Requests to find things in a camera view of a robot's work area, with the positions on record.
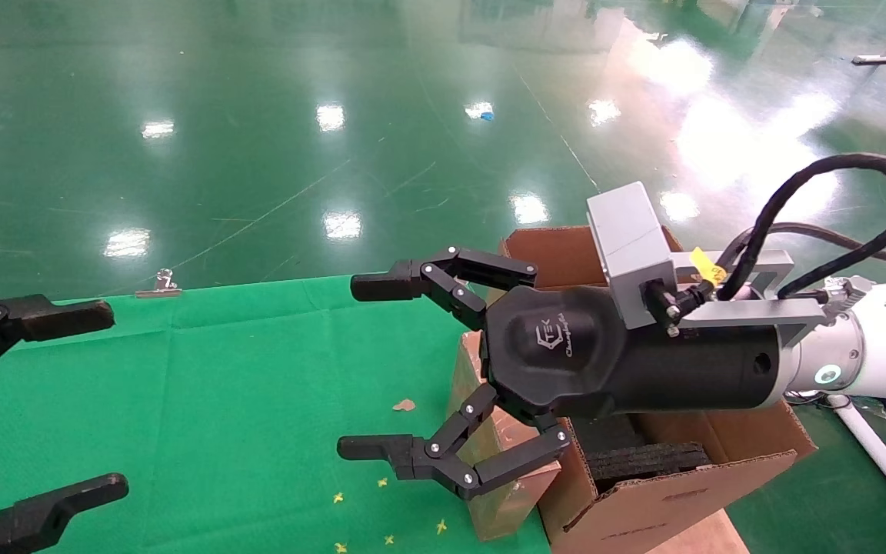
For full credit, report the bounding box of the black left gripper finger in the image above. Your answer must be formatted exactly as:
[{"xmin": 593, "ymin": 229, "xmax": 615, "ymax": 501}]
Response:
[
  {"xmin": 0, "ymin": 473, "xmax": 130, "ymax": 554},
  {"xmin": 0, "ymin": 291, "xmax": 115, "ymax": 395}
]

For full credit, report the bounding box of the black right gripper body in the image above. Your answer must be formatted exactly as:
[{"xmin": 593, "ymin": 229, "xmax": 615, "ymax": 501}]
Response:
[{"xmin": 481, "ymin": 285, "xmax": 788, "ymax": 422}]

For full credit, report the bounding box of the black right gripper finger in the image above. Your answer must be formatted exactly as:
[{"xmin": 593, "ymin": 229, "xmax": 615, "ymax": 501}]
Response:
[
  {"xmin": 351, "ymin": 246, "xmax": 538, "ymax": 332},
  {"xmin": 338, "ymin": 382, "xmax": 571, "ymax": 501}
]

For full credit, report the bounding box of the small brown cardboard box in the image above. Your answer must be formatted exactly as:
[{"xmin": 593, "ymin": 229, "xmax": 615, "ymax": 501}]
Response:
[{"xmin": 447, "ymin": 331, "xmax": 567, "ymax": 543}]

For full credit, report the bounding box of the large open cardboard carton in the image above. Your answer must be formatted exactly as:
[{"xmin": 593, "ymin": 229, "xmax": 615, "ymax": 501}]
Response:
[{"xmin": 501, "ymin": 225, "xmax": 819, "ymax": 554}]

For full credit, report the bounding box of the black foam block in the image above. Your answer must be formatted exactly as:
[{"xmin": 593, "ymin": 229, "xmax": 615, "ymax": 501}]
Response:
[{"xmin": 574, "ymin": 415, "xmax": 713, "ymax": 492}]

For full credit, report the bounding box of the silver binder clip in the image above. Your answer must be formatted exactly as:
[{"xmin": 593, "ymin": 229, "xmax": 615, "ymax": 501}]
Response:
[{"xmin": 135, "ymin": 269, "xmax": 182, "ymax": 299}]

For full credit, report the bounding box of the green table cloth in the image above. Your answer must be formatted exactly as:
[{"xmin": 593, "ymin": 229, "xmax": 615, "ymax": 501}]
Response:
[{"xmin": 0, "ymin": 273, "xmax": 551, "ymax": 554}]

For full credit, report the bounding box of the yellow cable tag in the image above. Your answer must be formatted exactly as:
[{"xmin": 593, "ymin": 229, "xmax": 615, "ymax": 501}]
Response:
[{"xmin": 691, "ymin": 248, "xmax": 727, "ymax": 285}]

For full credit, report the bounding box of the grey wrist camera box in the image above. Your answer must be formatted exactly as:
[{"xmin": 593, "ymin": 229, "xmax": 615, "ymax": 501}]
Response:
[{"xmin": 586, "ymin": 182, "xmax": 678, "ymax": 332}]

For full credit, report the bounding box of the grey metal camera bracket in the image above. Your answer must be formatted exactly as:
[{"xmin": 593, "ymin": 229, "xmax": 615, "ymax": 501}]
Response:
[{"xmin": 670, "ymin": 249, "xmax": 830, "ymax": 349}]

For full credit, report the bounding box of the thin black cable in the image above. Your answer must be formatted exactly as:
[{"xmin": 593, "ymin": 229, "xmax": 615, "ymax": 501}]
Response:
[{"xmin": 720, "ymin": 222, "xmax": 886, "ymax": 272}]

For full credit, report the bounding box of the white metal frame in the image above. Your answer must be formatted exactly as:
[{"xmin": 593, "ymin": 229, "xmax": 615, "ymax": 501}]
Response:
[{"xmin": 828, "ymin": 394, "xmax": 886, "ymax": 536}]

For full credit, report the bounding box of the thick black sleeved cable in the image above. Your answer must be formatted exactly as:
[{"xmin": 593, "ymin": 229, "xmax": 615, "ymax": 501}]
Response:
[{"xmin": 716, "ymin": 154, "xmax": 886, "ymax": 301}]

